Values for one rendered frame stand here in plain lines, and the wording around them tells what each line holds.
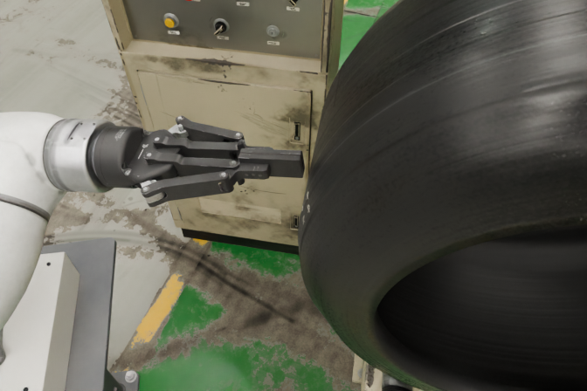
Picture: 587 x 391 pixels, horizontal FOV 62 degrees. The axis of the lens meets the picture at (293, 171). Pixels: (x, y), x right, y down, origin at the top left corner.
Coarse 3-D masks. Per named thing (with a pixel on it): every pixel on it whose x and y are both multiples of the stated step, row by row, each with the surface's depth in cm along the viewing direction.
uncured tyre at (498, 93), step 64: (448, 0) 44; (512, 0) 38; (576, 0) 35; (384, 64) 45; (448, 64) 38; (512, 64) 34; (576, 64) 32; (320, 128) 57; (384, 128) 39; (448, 128) 35; (512, 128) 33; (576, 128) 31; (320, 192) 46; (384, 192) 39; (448, 192) 35; (512, 192) 34; (576, 192) 32; (320, 256) 48; (384, 256) 42; (448, 256) 84; (512, 256) 84; (576, 256) 80; (384, 320) 72; (448, 320) 77; (512, 320) 78; (576, 320) 75; (448, 384) 63; (512, 384) 70; (576, 384) 69
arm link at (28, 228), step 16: (0, 208) 54; (16, 208) 55; (0, 224) 53; (16, 224) 55; (32, 224) 56; (0, 240) 53; (16, 240) 54; (32, 240) 56; (0, 256) 53; (16, 256) 54; (32, 256) 56; (0, 272) 52; (16, 272) 54; (32, 272) 57; (0, 288) 52; (16, 288) 54; (0, 304) 52; (16, 304) 55; (0, 320) 53
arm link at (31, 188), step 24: (0, 120) 58; (24, 120) 58; (48, 120) 59; (0, 144) 56; (24, 144) 56; (0, 168) 55; (24, 168) 56; (0, 192) 55; (24, 192) 56; (48, 192) 58; (48, 216) 60
